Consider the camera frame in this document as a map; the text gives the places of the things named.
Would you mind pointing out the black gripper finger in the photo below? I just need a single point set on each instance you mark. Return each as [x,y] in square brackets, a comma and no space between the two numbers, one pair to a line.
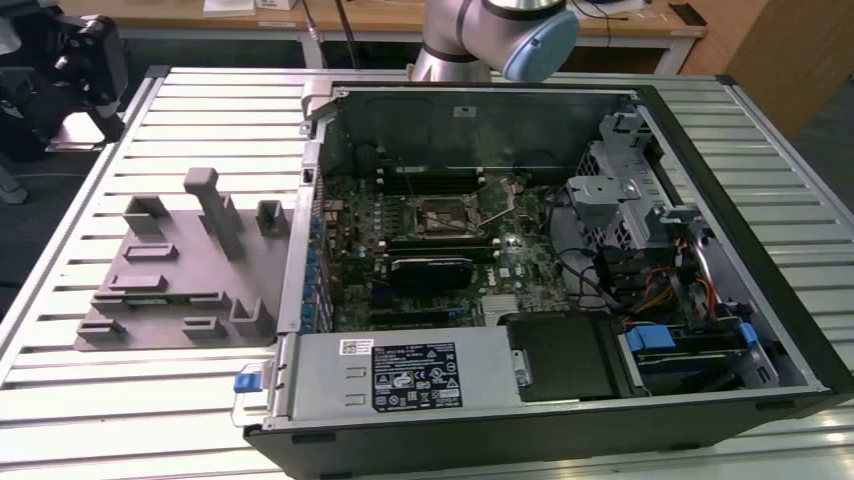
[23,100]
[90,60]

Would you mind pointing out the thin metal locking lever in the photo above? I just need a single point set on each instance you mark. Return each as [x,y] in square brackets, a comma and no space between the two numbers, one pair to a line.
[500,218]

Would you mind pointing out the wooden desk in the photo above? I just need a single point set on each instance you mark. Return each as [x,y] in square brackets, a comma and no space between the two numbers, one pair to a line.
[168,20]

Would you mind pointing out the large white box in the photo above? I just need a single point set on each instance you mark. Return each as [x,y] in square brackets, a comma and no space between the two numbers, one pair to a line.
[228,7]

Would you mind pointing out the small white box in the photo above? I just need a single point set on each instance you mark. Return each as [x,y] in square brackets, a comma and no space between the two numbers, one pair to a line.
[277,4]

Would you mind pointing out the grey parts rack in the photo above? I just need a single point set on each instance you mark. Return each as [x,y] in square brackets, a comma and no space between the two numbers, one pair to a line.
[194,280]

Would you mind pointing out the green RAM stick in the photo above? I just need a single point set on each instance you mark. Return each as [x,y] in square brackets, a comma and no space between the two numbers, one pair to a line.
[170,299]

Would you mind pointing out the small white black sticker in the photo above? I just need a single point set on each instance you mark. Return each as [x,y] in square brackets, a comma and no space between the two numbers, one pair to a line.
[466,111]

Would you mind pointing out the black RAM stick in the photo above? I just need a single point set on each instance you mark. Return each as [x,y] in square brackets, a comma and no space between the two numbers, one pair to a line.
[441,255]
[441,245]

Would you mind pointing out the blue case latch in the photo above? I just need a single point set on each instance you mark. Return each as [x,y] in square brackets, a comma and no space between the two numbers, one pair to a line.
[248,382]

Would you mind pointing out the black graphics card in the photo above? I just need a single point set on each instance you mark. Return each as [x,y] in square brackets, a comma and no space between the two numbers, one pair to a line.
[430,275]

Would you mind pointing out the silver power supply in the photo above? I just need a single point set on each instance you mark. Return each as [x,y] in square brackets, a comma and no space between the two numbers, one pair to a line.
[321,365]

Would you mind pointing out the black expansion slot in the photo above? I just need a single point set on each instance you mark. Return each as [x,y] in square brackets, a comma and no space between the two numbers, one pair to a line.
[408,316]

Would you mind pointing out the green motherboard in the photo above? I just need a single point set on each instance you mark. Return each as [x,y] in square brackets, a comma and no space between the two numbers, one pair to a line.
[537,250]

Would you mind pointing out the silver chipset heatsink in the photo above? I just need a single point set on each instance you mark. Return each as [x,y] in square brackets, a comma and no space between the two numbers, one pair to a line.
[501,305]

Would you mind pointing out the silver metal drive cage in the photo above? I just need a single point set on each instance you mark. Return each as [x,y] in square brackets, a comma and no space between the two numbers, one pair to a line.
[628,165]

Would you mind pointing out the small black desk object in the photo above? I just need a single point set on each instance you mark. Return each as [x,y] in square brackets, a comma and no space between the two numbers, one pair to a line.
[691,15]

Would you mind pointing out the black plastic shroud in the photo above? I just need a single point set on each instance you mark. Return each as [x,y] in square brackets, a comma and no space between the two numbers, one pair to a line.
[568,355]

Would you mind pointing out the hard disk in blue carrier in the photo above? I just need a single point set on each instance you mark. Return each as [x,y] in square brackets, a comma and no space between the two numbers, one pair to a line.
[651,337]

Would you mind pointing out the black PC case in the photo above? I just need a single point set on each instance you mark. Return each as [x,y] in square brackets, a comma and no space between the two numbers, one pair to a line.
[534,440]

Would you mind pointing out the wooden cabinet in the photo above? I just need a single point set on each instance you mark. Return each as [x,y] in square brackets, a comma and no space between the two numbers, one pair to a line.
[788,60]

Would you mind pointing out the white rimmed wrist camera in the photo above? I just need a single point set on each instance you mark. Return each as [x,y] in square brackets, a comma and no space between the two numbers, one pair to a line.
[30,30]

